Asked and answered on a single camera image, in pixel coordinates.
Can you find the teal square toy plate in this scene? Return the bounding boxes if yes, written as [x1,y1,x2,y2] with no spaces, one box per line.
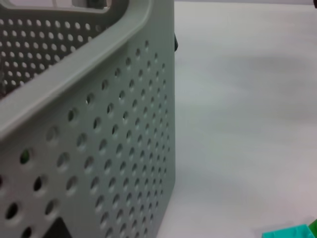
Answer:
[262,223,316,238]

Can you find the grey perforated storage bin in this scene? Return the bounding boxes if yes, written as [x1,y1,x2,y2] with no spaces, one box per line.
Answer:
[0,0,178,238]

